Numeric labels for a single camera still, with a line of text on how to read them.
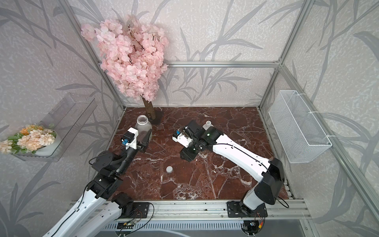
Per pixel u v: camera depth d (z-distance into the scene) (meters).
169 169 0.87
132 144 0.52
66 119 0.73
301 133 0.61
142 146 0.58
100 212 0.58
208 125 0.81
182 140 0.65
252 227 0.74
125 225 0.71
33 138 0.49
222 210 0.75
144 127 0.64
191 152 0.64
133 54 0.77
